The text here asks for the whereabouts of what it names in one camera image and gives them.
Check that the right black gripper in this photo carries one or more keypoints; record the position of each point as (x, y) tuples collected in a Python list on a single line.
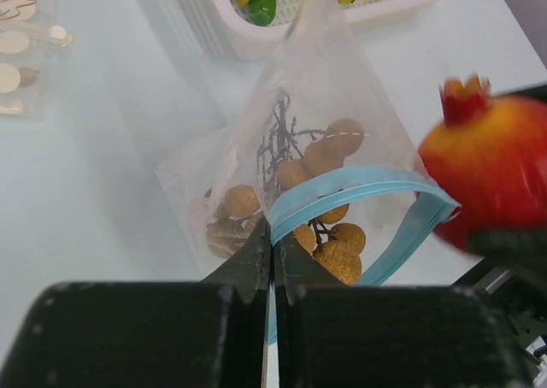
[(525, 308)]

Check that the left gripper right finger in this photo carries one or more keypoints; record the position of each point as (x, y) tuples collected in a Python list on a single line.
[(333, 335)]

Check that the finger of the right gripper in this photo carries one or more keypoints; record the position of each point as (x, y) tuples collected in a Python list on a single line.
[(537, 92)]

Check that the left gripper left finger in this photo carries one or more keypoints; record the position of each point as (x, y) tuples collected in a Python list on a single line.
[(210, 333)]

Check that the red pomegranate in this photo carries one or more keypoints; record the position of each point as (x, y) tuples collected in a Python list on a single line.
[(489, 154)]

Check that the brown longan bunch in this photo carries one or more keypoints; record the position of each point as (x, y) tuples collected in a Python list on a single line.
[(286, 158)]

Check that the blue zipper clear bag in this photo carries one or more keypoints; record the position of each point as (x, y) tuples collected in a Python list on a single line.
[(324, 71)]

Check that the polka dot zip bag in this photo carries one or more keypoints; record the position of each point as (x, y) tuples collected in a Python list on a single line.
[(33, 48)]

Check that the green cucumber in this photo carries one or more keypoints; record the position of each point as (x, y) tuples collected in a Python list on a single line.
[(262, 12)]

